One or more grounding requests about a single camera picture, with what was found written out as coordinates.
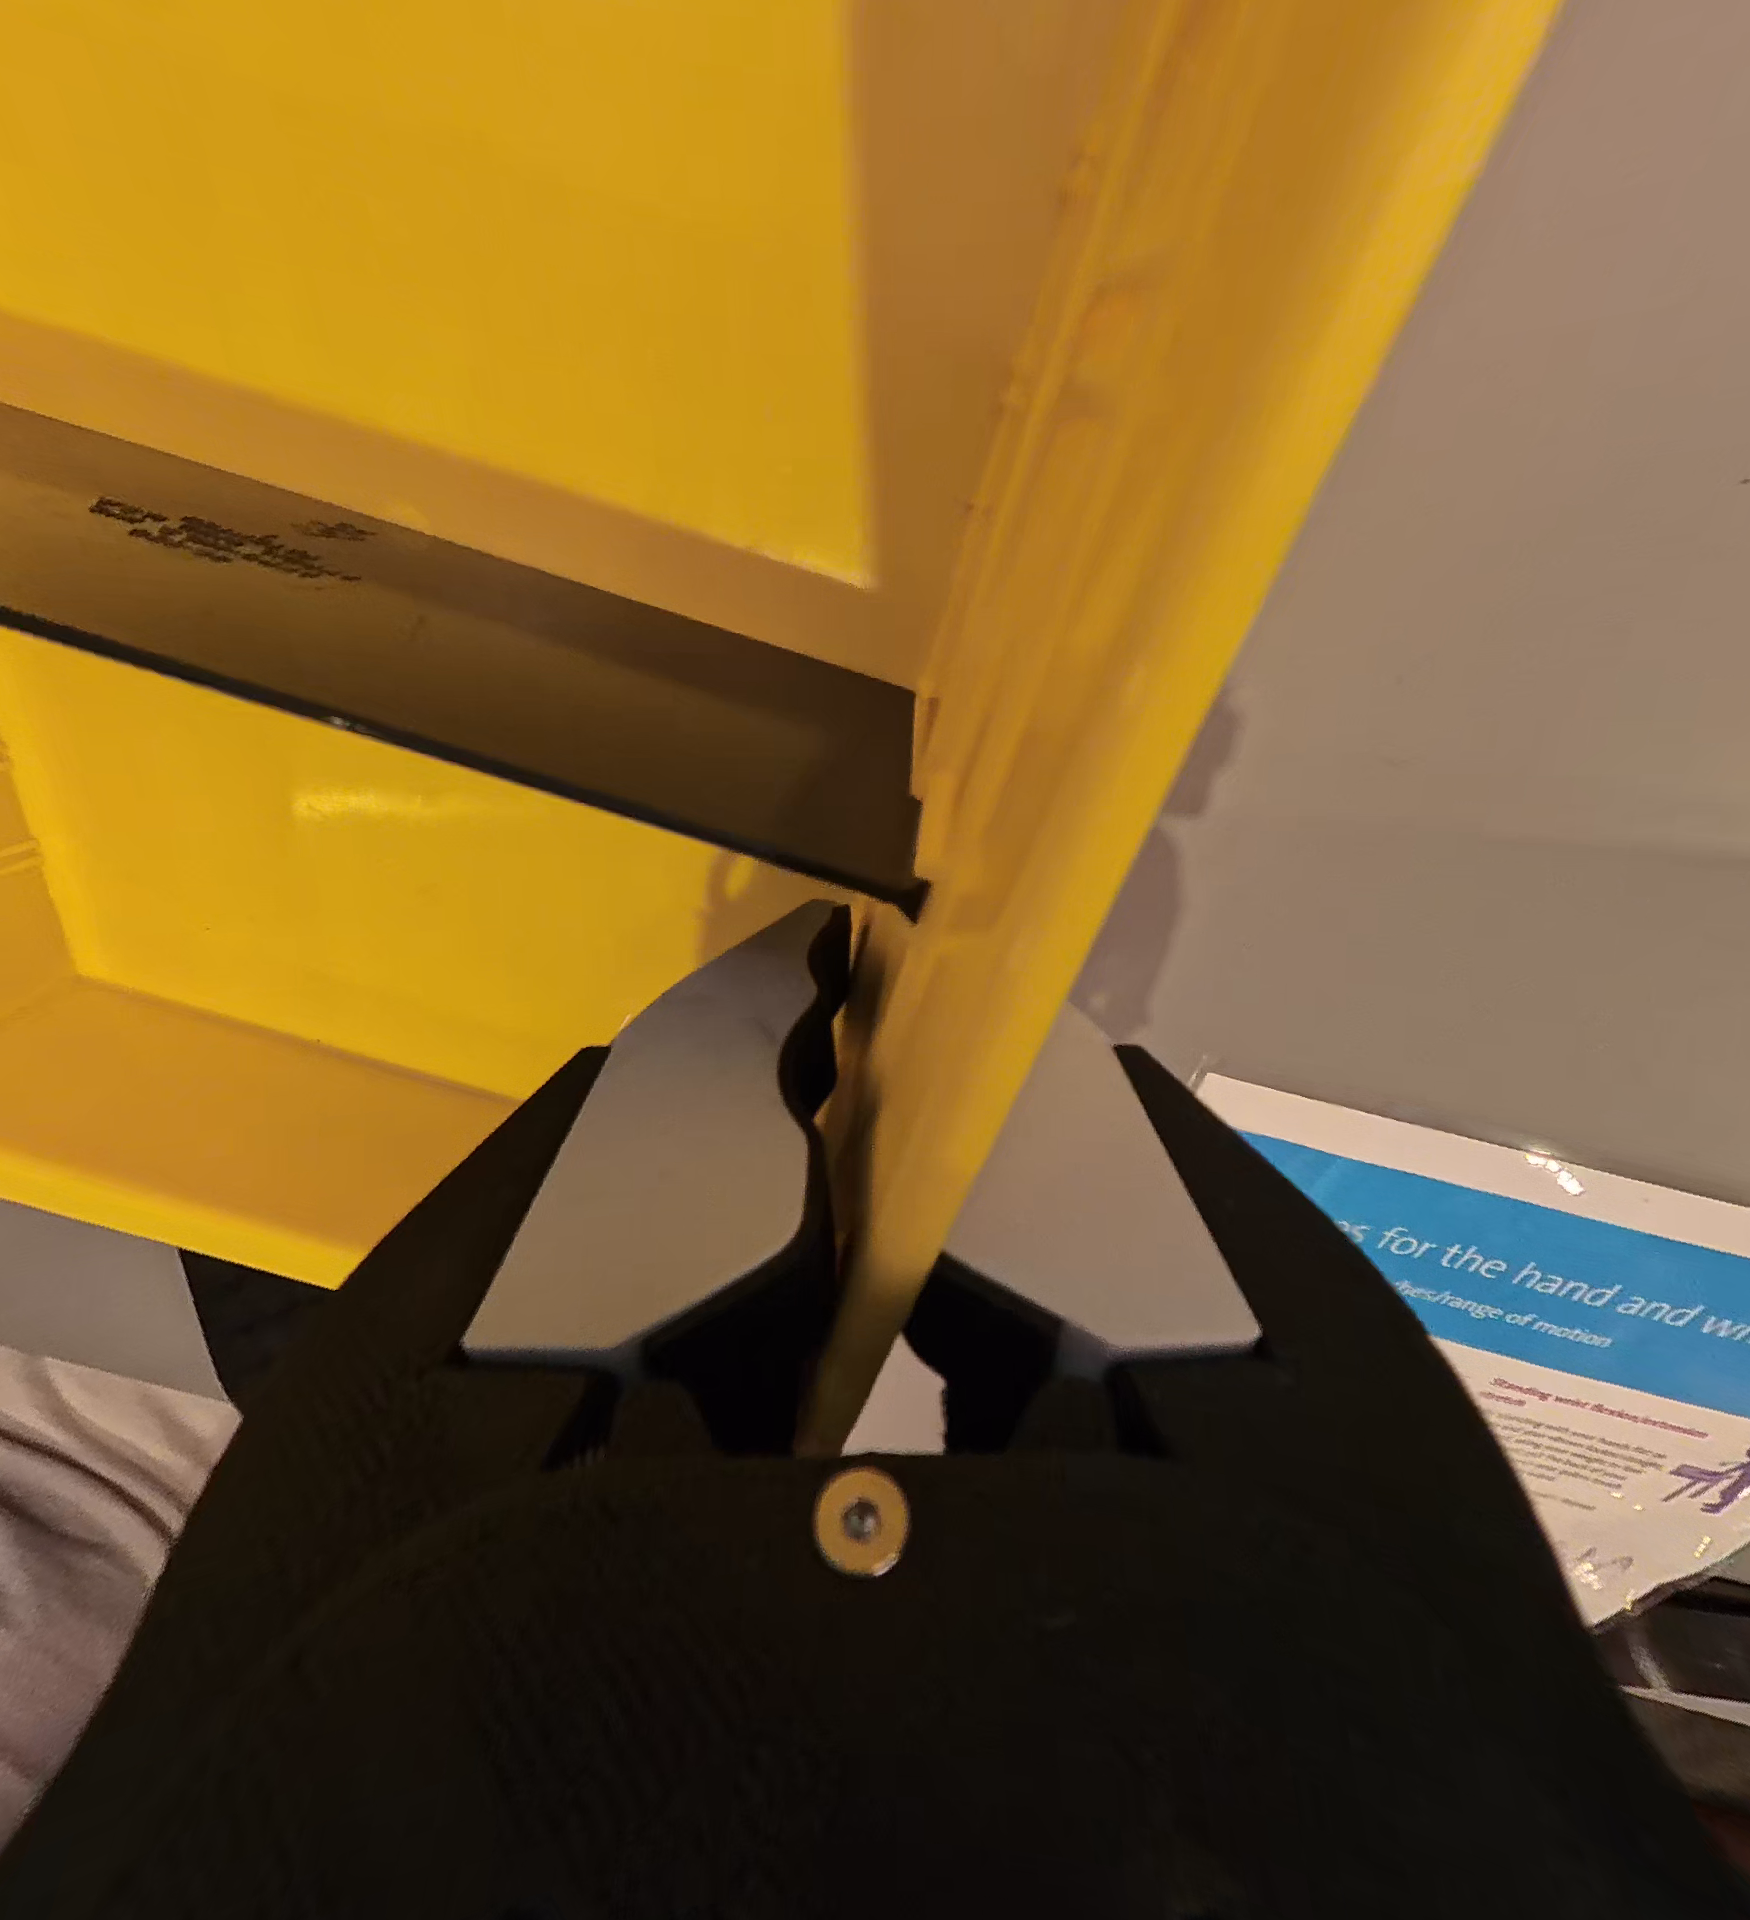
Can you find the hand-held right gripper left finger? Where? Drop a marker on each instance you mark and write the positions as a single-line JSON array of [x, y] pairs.
[[651, 1185]]

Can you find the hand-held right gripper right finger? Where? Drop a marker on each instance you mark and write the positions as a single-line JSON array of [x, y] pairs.
[[1116, 1216]]

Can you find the yellow plastic bin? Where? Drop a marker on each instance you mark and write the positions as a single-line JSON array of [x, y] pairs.
[[365, 224]]

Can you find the laminated printed sheet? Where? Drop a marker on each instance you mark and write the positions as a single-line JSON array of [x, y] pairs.
[[1567, 1350]]

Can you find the black bin divider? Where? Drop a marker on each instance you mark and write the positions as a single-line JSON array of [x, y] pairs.
[[440, 660]]

